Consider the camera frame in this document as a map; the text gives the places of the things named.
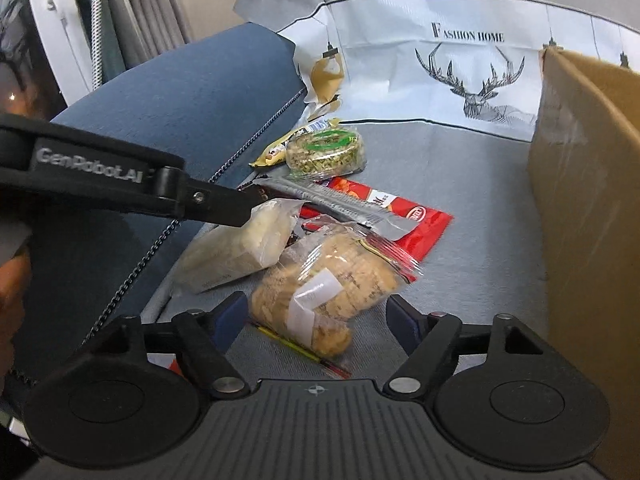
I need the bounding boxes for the silver foil snack bar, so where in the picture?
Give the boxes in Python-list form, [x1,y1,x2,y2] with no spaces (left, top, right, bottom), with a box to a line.
[254,177,420,242]

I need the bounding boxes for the grey curtain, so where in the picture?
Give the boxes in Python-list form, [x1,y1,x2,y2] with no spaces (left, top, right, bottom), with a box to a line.
[107,0,192,68]

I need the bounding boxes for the white sachima cake packet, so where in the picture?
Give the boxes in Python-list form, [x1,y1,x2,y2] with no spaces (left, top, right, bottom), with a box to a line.
[172,198,303,294]

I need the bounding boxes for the clear bag of cookies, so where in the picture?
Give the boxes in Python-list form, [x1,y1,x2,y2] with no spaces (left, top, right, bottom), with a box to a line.
[250,223,422,359]

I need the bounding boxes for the round seed cake green label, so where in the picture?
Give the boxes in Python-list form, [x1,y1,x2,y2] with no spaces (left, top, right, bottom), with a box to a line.
[285,127,367,181]

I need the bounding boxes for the person's left hand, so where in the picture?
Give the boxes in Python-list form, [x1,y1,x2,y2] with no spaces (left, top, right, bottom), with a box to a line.
[0,246,32,388]

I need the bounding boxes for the yellow candy bar wrapper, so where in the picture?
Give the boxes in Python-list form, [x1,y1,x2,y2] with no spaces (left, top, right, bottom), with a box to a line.
[250,118,340,169]

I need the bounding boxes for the red snack packet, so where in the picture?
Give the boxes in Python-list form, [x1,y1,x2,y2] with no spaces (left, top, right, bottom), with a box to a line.
[324,177,454,263]

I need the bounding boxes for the brown cardboard box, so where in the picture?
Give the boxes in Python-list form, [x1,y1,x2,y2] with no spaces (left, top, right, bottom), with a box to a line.
[528,48,640,479]

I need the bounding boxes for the yellow red thin stick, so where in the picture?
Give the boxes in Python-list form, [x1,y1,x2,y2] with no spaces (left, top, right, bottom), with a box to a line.
[248,321,352,379]

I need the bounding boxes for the grey deer print sofa cover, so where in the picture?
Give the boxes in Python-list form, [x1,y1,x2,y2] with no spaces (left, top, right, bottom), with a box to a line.
[141,0,640,391]

